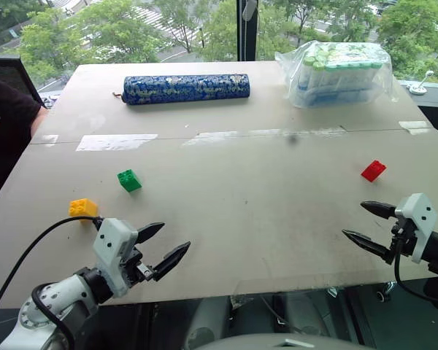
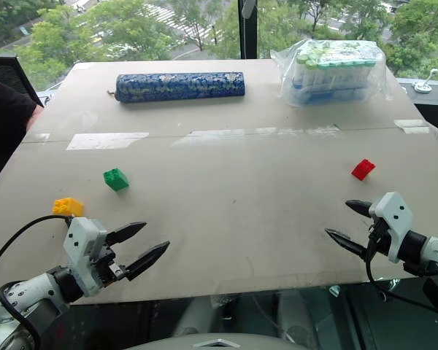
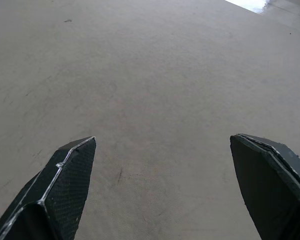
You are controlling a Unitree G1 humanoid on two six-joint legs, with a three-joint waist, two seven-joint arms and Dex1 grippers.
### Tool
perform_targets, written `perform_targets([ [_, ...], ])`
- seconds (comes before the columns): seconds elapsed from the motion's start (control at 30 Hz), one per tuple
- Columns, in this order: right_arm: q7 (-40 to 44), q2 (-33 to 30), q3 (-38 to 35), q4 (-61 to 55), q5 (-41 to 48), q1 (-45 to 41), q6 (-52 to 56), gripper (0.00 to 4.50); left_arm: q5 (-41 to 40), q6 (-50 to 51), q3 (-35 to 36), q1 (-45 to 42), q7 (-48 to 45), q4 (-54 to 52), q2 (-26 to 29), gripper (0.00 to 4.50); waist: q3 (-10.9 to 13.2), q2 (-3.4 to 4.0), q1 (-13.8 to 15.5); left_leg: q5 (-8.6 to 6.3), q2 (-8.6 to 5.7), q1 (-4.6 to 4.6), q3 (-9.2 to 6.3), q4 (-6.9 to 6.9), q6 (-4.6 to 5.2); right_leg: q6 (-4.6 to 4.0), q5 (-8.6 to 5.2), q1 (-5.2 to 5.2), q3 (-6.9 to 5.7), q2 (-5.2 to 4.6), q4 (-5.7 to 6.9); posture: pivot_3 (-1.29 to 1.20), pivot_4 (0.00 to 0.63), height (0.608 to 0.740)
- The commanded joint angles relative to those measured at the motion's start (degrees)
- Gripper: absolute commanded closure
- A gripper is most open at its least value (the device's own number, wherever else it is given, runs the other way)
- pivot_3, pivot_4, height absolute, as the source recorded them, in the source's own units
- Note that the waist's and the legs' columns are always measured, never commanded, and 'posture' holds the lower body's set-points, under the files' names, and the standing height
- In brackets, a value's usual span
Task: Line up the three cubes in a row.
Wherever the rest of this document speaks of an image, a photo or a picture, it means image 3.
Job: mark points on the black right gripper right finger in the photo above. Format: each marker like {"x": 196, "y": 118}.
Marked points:
{"x": 267, "y": 190}

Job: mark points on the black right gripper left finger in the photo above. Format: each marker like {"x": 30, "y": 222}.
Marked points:
{"x": 62, "y": 192}

